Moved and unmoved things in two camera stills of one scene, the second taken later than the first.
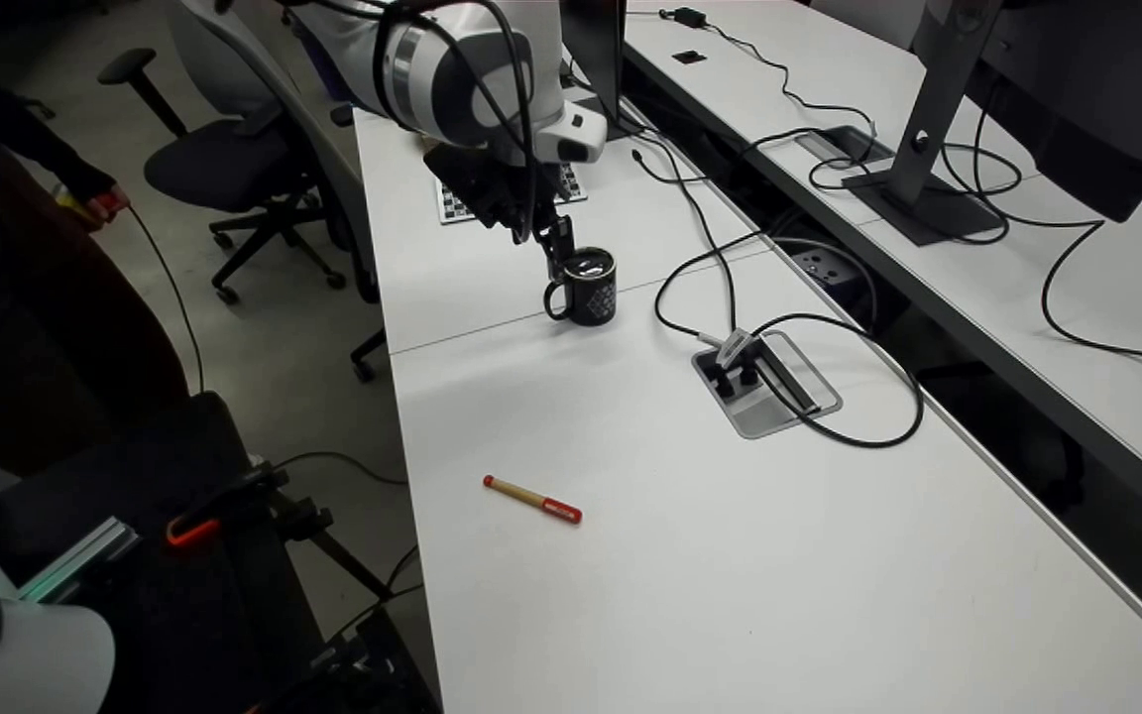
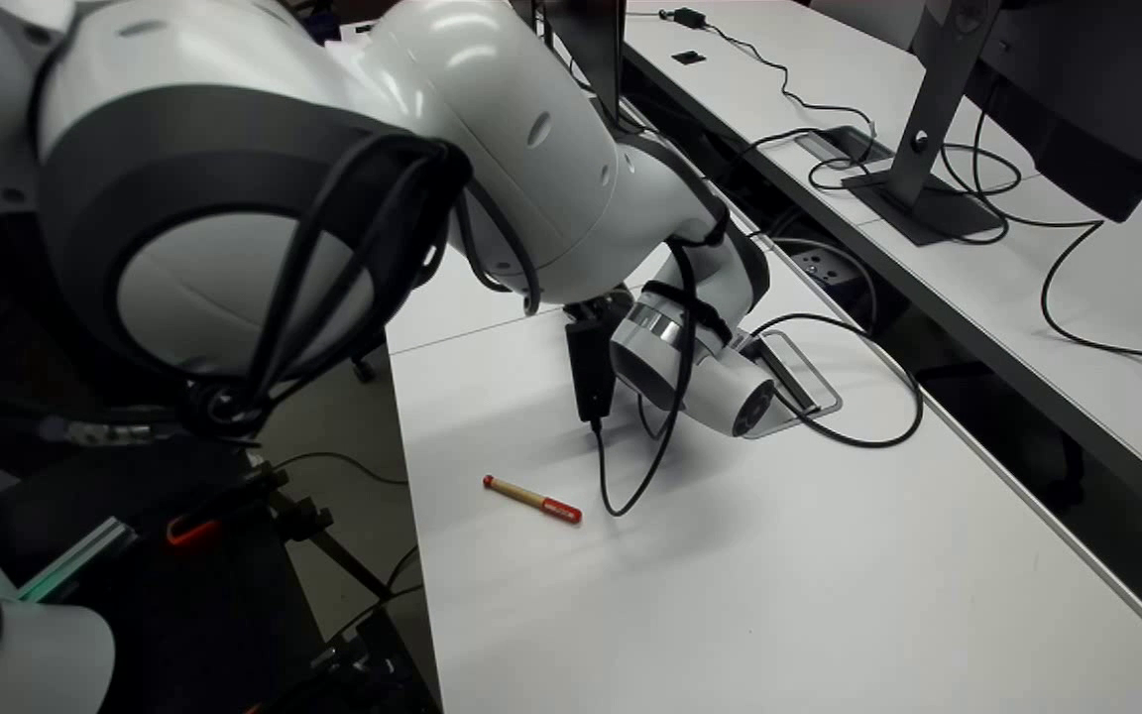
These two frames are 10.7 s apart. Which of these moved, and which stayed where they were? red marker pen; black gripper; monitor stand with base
Moved: black gripper
Stayed: red marker pen; monitor stand with base
